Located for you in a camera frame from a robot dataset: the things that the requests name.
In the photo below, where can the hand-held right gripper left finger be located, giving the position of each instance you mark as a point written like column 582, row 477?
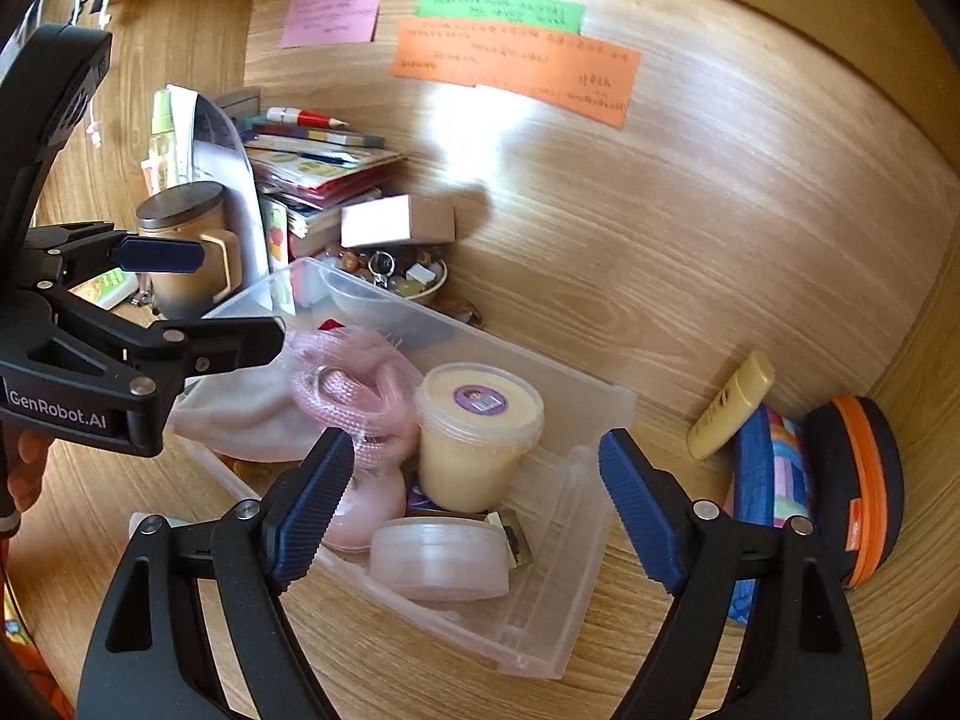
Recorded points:
column 315, row 514

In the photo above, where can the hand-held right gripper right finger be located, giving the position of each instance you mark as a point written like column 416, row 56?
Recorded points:
column 637, row 514

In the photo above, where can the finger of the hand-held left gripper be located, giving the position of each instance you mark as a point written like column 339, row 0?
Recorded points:
column 225, row 341
column 165, row 255

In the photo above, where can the pink round piggy bank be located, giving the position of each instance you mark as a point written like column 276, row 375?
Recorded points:
column 367, row 511

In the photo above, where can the clear plastic storage bin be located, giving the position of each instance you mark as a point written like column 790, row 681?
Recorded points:
column 574, row 510

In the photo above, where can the cream cloth pouch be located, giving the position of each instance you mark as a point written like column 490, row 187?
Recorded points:
column 240, row 414

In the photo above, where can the dark blue small box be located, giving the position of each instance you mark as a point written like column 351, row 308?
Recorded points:
column 421, row 496

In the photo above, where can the gold foil small packet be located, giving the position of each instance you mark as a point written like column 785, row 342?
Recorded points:
column 514, row 536

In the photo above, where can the pink round container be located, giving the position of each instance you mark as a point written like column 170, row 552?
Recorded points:
column 435, row 559

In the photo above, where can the cream clear tub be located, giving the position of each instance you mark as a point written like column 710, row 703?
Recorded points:
column 469, row 465

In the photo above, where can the person's left forearm orange sleeve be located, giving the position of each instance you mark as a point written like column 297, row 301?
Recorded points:
column 41, row 686

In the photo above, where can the wooden desktop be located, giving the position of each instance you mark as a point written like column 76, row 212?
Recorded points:
column 660, row 615

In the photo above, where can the person's left hand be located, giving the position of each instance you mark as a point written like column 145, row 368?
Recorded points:
column 26, row 469

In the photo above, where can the tan mug with dark lid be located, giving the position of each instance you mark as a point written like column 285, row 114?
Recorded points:
column 184, row 292

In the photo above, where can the orange green snack packet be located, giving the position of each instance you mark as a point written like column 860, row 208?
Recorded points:
column 105, row 286

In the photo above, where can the silver curved metal stand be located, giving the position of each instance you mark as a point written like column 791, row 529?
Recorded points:
column 225, row 165

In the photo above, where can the fruit print sticker book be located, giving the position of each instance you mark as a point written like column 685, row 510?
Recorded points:
column 275, row 236

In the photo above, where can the pale green bottle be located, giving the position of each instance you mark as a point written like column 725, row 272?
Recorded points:
column 159, row 142

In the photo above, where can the blue patchwork pencil case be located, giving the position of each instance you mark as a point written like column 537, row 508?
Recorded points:
column 754, row 465

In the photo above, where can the yellow cream tube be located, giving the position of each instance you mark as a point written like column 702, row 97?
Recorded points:
column 731, row 409

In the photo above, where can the stack of booklets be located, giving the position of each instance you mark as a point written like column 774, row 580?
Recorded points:
column 322, row 180

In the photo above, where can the small brown cardboard box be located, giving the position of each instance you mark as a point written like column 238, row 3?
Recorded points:
column 375, row 221

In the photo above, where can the pile of stone beads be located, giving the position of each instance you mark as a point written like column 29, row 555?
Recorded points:
column 409, row 283

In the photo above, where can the red and white pen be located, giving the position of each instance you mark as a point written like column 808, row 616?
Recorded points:
column 304, row 118

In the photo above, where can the notebook with coloured tabs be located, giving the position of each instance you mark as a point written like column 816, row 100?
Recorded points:
column 322, row 136

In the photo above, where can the black orange round case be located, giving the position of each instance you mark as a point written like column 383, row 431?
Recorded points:
column 832, row 465

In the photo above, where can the white ceramic bowl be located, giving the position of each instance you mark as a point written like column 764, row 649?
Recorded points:
column 439, row 289

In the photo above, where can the pink sticky note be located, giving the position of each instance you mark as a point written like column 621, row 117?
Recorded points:
column 334, row 7

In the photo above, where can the orange sticky note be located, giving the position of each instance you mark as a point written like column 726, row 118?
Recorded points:
column 525, row 64

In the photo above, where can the green sticky note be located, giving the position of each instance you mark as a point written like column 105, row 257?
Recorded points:
column 499, row 11

